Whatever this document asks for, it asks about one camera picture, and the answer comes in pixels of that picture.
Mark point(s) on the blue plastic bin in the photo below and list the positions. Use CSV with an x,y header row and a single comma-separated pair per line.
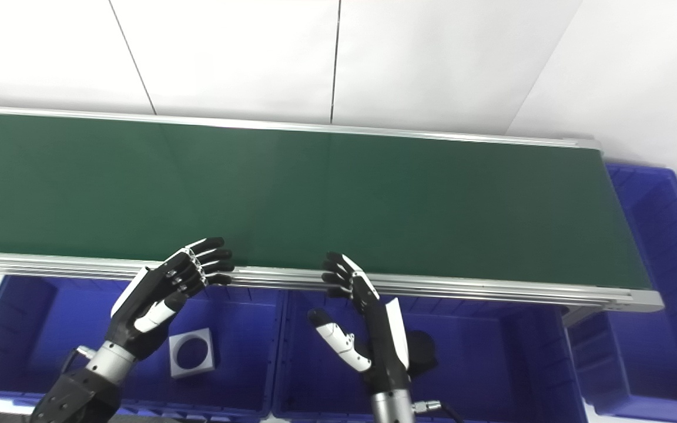
x,y
491,364
244,352
656,294

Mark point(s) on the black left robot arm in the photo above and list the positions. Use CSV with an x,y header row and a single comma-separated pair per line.
x,y
80,393

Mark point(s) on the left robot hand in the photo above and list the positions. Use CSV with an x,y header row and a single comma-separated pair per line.
x,y
150,299

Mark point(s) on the white square part round hole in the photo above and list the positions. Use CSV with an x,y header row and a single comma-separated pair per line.
x,y
206,355

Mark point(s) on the green conveyor belt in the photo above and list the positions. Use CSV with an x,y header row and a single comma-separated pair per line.
x,y
432,288
315,200

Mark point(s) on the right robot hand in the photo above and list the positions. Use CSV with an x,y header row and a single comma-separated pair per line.
x,y
382,341

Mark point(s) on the black cylinder part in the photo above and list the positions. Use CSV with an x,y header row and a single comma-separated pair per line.
x,y
424,352

